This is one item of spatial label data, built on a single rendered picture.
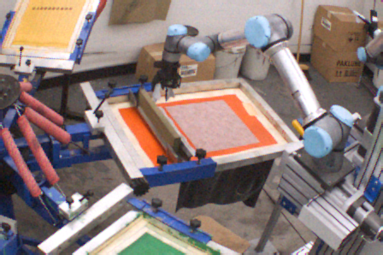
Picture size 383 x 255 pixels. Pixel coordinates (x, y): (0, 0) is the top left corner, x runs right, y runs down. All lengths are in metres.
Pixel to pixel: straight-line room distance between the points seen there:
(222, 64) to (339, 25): 1.41
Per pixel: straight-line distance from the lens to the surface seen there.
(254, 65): 5.07
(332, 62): 5.56
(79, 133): 2.36
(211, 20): 4.98
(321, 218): 2.00
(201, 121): 2.69
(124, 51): 4.75
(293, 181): 2.20
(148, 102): 2.56
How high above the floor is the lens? 2.42
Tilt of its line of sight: 34 degrees down
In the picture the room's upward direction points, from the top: 12 degrees clockwise
